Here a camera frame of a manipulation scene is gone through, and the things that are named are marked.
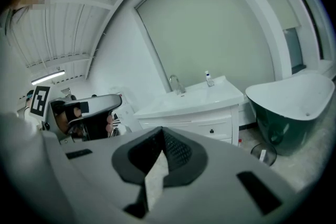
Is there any clear soap dispenser bottle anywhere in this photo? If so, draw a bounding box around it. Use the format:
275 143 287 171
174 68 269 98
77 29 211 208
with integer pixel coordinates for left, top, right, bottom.
204 70 215 88

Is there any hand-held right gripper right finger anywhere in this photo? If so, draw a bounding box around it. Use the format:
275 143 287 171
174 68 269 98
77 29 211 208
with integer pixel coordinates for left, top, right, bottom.
148 126 314 224

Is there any black mesh wastebasket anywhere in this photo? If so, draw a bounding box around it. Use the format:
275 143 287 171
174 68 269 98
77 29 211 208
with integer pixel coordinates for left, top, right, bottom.
250 142 278 166

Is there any ceiling tube light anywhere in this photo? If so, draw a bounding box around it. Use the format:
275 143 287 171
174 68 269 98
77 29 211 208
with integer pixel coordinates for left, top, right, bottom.
30 70 66 86

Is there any person's left hand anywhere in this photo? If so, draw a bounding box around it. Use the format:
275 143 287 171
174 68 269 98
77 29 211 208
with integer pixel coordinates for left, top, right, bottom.
55 107 114 137

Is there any large grey roller blind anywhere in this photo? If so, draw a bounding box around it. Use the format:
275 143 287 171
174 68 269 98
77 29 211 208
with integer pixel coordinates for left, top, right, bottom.
135 0 277 93

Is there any white drawer with black knob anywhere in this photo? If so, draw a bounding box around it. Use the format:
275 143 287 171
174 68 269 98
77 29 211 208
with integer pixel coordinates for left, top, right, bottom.
194 119 233 140

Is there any chrome faucet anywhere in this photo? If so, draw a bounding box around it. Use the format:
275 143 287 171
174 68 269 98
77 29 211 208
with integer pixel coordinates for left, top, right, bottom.
169 74 187 95

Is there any green and white bathtub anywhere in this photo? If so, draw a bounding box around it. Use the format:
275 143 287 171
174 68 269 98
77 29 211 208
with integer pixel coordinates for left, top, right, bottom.
245 72 336 157

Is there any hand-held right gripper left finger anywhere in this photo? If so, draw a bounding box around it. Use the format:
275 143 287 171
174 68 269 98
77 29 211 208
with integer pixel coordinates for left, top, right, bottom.
43 126 164 224

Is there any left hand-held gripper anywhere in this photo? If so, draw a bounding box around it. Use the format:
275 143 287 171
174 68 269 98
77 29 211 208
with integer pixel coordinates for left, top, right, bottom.
29 85 123 144

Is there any white vanity cabinet with sink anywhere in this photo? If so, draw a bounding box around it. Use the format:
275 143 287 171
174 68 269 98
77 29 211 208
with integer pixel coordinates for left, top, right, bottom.
133 75 245 146

